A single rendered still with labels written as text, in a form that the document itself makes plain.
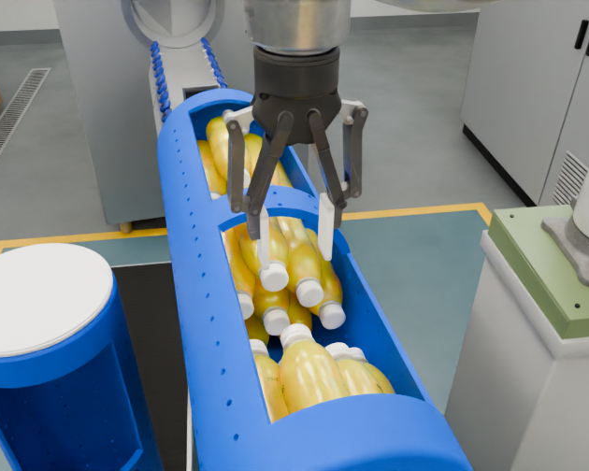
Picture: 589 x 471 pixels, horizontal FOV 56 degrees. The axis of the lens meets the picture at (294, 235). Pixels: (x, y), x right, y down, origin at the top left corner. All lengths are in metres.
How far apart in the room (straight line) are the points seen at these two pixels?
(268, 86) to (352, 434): 0.32
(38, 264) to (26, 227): 2.08
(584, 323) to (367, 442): 0.56
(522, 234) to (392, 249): 1.67
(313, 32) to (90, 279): 0.70
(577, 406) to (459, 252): 1.70
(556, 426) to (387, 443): 0.74
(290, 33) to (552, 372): 0.81
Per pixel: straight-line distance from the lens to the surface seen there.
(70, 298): 1.02
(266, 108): 0.51
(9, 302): 1.05
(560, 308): 1.02
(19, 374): 0.99
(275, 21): 0.46
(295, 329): 0.70
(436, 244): 2.85
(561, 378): 1.12
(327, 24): 0.47
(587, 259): 1.09
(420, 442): 0.56
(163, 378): 2.03
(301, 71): 0.48
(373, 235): 2.85
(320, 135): 0.53
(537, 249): 1.11
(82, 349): 0.99
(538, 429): 1.23
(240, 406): 0.60
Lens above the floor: 1.68
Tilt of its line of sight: 37 degrees down
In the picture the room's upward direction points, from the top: straight up
